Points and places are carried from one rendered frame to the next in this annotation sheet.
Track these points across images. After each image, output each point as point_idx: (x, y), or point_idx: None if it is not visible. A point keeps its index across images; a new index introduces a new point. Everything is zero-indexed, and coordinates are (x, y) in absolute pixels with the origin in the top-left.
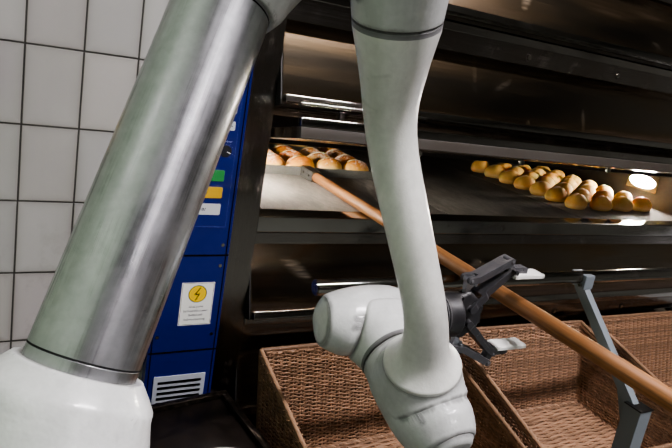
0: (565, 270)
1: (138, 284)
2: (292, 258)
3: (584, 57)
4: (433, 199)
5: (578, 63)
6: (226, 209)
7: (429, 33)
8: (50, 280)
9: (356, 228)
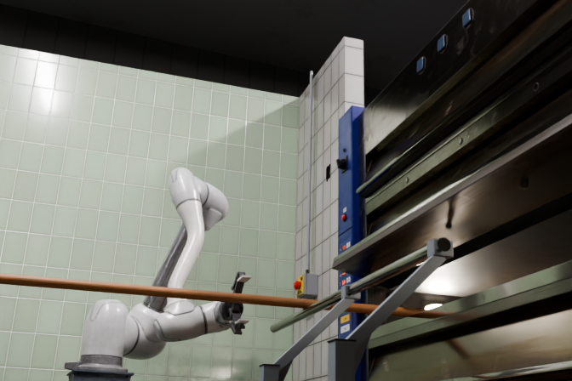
0: (568, 334)
1: (151, 285)
2: (386, 358)
3: (497, 103)
4: None
5: (496, 111)
6: (351, 326)
7: (177, 207)
8: (326, 379)
9: (400, 326)
